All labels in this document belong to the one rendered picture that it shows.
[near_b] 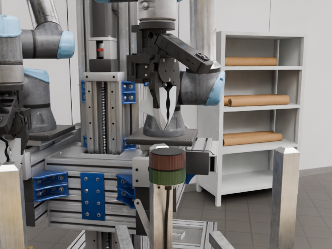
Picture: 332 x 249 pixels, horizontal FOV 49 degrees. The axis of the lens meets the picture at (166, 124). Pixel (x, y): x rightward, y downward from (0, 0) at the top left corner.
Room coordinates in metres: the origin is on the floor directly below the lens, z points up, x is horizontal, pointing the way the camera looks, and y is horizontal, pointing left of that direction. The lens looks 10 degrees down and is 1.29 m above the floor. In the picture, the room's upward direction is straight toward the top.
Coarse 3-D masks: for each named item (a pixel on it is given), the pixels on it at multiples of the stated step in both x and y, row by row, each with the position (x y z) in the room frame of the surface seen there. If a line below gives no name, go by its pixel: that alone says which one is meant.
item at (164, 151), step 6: (156, 150) 0.58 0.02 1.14; (162, 150) 0.58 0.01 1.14; (168, 150) 0.58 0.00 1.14; (174, 150) 0.58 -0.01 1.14; (180, 150) 0.58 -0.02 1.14; (180, 168) 0.55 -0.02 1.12; (156, 186) 0.60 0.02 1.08; (162, 186) 0.55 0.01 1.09; (168, 186) 0.56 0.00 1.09; (156, 192) 0.60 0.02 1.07; (162, 192) 0.60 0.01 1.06; (168, 192) 0.57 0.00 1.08; (168, 198) 0.57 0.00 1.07; (168, 204) 0.57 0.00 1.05
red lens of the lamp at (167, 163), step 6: (150, 150) 0.58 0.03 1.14; (150, 156) 0.56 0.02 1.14; (156, 156) 0.55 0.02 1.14; (162, 156) 0.54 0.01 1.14; (168, 156) 0.54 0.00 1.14; (174, 156) 0.55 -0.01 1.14; (180, 156) 0.55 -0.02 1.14; (150, 162) 0.56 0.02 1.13; (156, 162) 0.55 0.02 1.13; (162, 162) 0.54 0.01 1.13; (168, 162) 0.54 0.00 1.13; (174, 162) 0.55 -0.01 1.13; (180, 162) 0.55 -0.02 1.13; (156, 168) 0.55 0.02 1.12; (162, 168) 0.54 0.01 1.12; (168, 168) 0.54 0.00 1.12; (174, 168) 0.55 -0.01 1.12
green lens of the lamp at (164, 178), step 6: (150, 168) 0.56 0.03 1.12; (150, 174) 0.56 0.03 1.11; (156, 174) 0.55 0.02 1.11; (162, 174) 0.54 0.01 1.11; (168, 174) 0.54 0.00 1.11; (174, 174) 0.55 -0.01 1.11; (180, 174) 0.55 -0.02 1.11; (150, 180) 0.56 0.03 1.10; (156, 180) 0.55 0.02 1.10; (162, 180) 0.54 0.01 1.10; (168, 180) 0.54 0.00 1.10; (174, 180) 0.55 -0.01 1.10; (180, 180) 0.55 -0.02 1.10
